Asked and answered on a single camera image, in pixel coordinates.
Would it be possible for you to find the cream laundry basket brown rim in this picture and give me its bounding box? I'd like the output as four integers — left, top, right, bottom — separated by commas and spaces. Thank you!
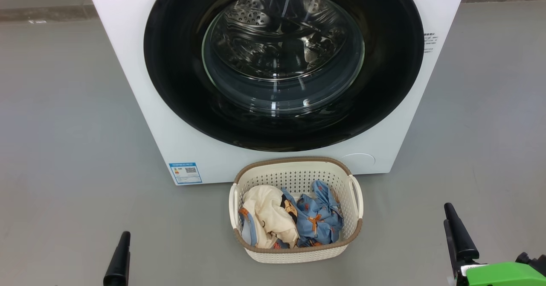
229, 156, 364, 264

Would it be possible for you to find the round white filter cover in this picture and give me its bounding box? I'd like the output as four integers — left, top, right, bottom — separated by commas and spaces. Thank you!
341, 153, 376, 172

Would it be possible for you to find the cream garment with blue trim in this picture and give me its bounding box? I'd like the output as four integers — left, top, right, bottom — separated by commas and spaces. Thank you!
238, 185, 299, 250

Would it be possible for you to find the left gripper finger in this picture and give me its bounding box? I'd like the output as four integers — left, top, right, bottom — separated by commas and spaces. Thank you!
103, 231, 131, 286

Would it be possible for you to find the blue energy label sticker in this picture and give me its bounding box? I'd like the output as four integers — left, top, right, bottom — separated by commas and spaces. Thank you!
169, 162, 203, 185

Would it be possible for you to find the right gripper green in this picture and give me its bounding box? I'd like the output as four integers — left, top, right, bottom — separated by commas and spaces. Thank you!
444, 203, 546, 286

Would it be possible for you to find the blue garment orange print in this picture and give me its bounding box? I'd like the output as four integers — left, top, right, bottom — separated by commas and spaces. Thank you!
279, 180, 344, 248

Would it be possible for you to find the white front-load washing machine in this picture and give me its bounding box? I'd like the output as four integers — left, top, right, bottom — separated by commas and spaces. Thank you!
81, 0, 470, 186

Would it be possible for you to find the black round glass washer door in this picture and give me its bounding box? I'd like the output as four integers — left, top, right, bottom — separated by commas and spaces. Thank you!
143, 0, 425, 152

